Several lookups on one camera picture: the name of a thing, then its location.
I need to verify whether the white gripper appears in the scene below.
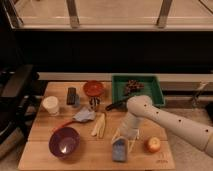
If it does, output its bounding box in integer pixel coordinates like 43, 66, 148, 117
111, 112, 140, 153

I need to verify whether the blue sponge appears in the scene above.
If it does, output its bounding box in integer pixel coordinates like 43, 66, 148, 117
112, 138, 127, 162

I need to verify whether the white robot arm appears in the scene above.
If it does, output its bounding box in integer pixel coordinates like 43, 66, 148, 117
112, 95, 213, 158

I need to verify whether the red bowl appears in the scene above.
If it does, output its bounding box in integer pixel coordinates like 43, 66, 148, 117
83, 80, 104, 97

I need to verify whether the purple bowl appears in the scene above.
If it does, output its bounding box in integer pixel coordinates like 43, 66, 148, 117
49, 127, 80, 159

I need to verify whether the yellow banana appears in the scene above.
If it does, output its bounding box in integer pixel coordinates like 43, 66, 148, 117
91, 113, 106, 138

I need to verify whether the orange apple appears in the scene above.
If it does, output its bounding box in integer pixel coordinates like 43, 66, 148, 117
146, 137, 161, 153

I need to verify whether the black and white small can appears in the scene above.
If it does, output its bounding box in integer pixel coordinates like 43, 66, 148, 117
89, 97, 100, 111

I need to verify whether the green plastic bin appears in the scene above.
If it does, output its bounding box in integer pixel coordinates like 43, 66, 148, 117
111, 75, 165, 107

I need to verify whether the brown grape bunch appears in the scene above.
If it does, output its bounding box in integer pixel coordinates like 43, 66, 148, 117
124, 80, 144, 96

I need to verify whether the blue small cup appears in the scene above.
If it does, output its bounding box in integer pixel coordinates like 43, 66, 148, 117
72, 95, 80, 108

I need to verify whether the white cup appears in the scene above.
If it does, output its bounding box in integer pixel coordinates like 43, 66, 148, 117
42, 96, 59, 116

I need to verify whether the black office chair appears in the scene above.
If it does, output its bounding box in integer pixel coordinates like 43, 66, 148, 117
0, 65, 39, 145

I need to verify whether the black handled utensil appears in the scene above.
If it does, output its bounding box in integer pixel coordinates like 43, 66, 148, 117
105, 99, 128, 111

